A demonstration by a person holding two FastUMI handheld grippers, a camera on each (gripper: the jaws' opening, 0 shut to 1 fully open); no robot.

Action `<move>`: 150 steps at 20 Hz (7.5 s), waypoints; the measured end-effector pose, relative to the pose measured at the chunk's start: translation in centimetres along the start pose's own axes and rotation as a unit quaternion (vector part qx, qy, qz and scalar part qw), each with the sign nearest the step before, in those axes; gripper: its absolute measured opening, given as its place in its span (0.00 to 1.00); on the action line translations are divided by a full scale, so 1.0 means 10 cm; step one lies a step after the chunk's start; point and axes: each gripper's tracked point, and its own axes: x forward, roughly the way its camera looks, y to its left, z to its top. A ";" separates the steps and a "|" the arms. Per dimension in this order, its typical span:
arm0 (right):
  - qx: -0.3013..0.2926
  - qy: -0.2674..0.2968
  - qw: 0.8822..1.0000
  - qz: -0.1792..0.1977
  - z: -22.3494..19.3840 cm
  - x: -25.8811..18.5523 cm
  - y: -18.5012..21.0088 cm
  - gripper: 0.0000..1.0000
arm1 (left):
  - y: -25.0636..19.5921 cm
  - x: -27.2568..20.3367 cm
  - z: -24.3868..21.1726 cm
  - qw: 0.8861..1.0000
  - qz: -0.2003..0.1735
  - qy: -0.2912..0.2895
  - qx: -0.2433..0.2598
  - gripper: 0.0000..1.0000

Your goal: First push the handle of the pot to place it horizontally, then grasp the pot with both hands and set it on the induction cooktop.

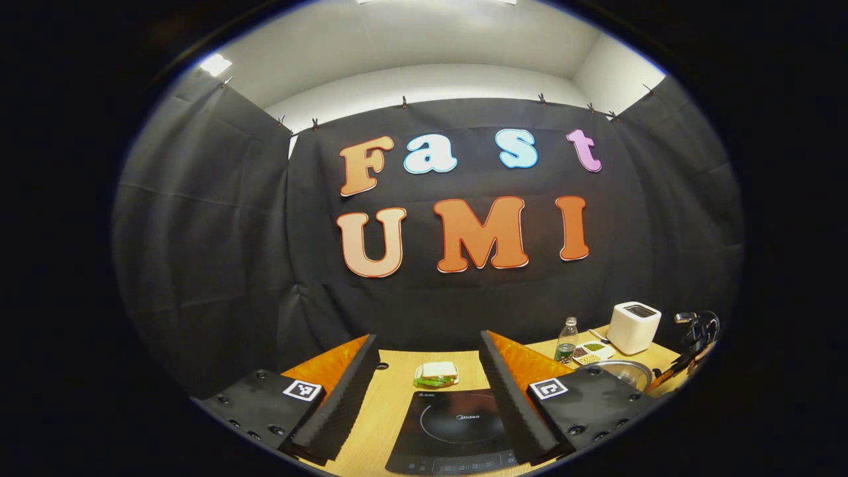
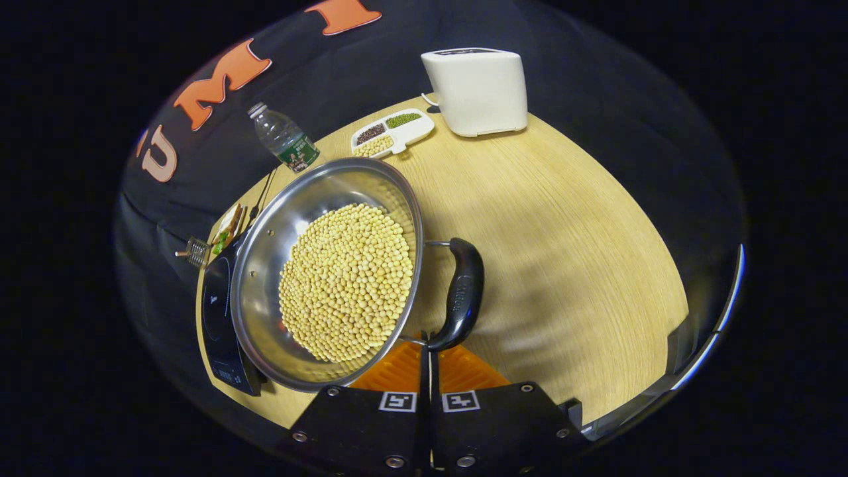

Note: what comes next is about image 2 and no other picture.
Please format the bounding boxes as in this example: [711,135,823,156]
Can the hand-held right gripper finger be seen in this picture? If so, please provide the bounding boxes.
[431,343,585,475]
[277,341,431,474]

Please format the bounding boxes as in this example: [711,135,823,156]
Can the large pile of soybeans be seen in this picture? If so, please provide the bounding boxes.
[278,203,415,363]

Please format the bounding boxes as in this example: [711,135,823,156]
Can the black induction cooktop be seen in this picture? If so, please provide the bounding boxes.
[201,242,268,397]

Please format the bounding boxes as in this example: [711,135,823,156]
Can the stainless steel pot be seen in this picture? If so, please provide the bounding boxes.
[230,157,486,393]

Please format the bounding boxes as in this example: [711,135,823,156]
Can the small pile of soybeans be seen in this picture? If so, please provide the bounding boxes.
[354,135,394,158]

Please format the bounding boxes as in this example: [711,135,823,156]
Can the white divided tray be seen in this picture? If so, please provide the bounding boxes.
[350,109,436,160]

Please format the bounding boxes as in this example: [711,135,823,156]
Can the sandwich with lettuce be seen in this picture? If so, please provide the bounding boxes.
[211,204,247,256]

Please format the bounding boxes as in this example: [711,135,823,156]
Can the clear plastic water bottle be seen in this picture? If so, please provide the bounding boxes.
[248,101,321,174]

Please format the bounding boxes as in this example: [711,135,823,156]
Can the white toaster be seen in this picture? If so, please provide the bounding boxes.
[421,48,529,138]

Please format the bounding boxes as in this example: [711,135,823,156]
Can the black backdrop cloth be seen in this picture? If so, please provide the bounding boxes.
[113,0,746,425]

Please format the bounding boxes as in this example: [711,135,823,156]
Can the black cooktop cable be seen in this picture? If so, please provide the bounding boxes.
[248,167,279,229]

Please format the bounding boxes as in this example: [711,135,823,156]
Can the small metal wire holder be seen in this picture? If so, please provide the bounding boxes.
[175,237,210,268]

